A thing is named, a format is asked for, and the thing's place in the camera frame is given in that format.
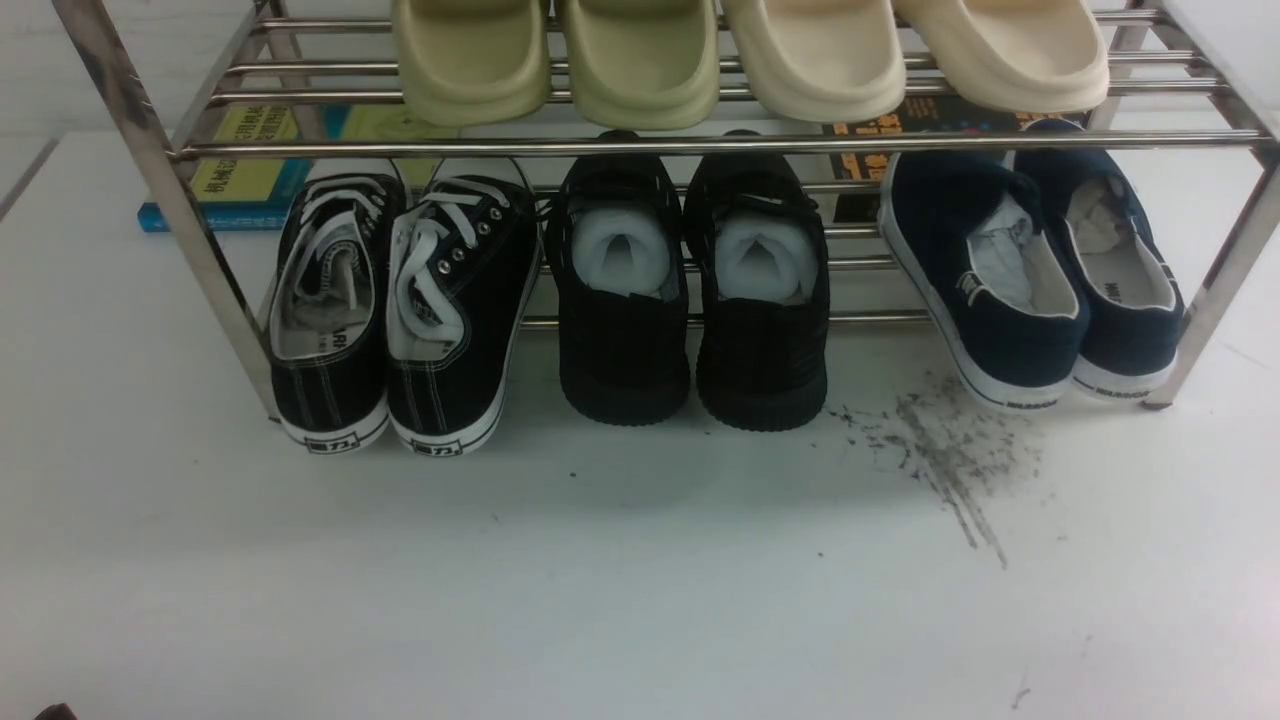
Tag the black mesh sneaker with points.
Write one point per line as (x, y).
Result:
(613, 241)
(761, 250)

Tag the left navy slip-on shoe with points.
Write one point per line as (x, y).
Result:
(973, 237)

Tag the navy slip-on shoe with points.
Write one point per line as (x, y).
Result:
(973, 237)
(1099, 226)

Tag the right navy slip-on shoe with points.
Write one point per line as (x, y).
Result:
(1099, 226)

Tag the stainless steel shoe rack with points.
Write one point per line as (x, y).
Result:
(257, 103)

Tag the right black canvas sneaker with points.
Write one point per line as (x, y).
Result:
(464, 261)

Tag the black canvas sneaker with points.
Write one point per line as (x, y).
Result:
(326, 331)
(464, 261)

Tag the right green foam slipper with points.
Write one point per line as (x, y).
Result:
(642, 65)

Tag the green foam slipper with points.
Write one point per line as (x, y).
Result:
(642, 65)
(472, 63)

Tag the left black canvas sneaker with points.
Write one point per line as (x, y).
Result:
(326, 331)

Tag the left beige foam slipper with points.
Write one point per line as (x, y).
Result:
(820, 61)

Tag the beige foam slipper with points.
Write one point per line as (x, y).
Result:
(820, 61)
(1044, 57)

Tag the left green foam slipper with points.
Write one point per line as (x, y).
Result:
(472, 63)

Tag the black and orange book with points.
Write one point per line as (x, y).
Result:
(947, 114)

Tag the yellow and blue book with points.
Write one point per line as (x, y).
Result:
(256, 194)

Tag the right beige foam slipper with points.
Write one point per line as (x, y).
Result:
(1044, 57)

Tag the dark object at corner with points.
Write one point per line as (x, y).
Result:
(56, 712)

